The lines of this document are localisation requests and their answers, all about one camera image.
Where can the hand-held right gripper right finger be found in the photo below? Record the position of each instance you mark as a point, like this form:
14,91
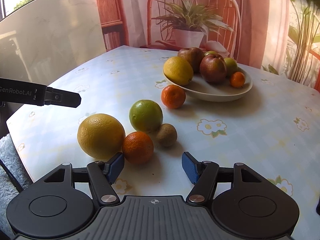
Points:
191,170

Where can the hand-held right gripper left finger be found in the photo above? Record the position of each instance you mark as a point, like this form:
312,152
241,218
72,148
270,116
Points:
115,166

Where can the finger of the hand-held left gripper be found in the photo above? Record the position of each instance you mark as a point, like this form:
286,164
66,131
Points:
65,98

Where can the orange tangerine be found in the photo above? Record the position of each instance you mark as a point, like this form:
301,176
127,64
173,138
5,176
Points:
137,147
237,79
173,96

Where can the large yellow orange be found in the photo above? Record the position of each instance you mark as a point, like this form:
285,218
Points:
101,136

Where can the brown kiwi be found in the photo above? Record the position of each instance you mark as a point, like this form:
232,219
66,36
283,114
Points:
167,135

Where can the beige round plate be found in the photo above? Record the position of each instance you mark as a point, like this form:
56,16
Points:
215,91

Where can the yellow lemon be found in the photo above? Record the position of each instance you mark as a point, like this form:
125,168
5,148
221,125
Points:
178,70

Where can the large red apple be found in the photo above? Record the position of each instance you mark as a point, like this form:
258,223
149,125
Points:
213,68

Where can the yellowish green apple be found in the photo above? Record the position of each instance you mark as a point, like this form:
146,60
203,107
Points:
231,65

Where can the dark red apple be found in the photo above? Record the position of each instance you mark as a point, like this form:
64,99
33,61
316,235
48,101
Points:
191,56

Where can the floral light blue tablecloth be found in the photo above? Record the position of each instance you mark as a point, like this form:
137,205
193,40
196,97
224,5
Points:
237,142

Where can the fluffy white blanket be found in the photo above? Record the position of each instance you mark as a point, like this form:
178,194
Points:
7,145

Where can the beige marble panel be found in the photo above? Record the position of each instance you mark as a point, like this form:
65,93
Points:
50,42

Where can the printed room scene backdrop cloth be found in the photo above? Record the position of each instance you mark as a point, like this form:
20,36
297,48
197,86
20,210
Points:
262,17

